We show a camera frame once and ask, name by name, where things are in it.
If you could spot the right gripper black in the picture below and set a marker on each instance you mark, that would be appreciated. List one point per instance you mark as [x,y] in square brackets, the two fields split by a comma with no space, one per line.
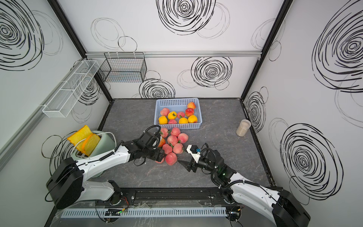
[188,166]

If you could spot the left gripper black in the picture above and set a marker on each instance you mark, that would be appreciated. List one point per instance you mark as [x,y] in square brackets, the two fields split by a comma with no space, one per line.
[156,156]

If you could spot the light blue plastic basket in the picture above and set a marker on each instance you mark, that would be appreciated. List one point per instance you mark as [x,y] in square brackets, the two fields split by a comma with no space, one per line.
[178,105]

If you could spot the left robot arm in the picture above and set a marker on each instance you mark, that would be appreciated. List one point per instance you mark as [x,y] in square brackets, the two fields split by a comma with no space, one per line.
[70,183]

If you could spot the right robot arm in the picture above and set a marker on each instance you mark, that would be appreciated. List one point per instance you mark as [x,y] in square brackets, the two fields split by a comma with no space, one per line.
[277,205]

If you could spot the pink peach with leaf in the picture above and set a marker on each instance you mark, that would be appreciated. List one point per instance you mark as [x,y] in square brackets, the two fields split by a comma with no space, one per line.
[164,132]

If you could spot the mint green toaster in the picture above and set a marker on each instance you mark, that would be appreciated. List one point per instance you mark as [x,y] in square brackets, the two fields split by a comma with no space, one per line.
[105,144]

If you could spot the yellow toast slice front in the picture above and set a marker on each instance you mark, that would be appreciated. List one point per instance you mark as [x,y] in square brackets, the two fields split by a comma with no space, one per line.
[90,144]

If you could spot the yellow toast slice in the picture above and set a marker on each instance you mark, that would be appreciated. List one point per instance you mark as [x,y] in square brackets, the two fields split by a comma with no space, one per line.
[90,144]
[81,134]

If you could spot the yellow toast slice rear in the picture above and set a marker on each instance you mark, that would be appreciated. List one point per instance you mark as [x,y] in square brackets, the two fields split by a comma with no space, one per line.
[81,134]

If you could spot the frosted plastic cup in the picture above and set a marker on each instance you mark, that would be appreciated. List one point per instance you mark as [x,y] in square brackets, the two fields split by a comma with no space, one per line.
[243,127]

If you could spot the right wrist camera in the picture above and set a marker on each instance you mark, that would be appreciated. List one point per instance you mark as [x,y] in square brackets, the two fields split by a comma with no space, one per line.
[194,151]

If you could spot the black wire wall basket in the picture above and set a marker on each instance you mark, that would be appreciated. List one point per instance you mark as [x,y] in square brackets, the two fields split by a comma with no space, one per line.
[125,67]

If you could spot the grey slotted cable duct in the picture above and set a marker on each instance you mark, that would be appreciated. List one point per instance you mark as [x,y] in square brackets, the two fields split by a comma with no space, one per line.
[146,212]

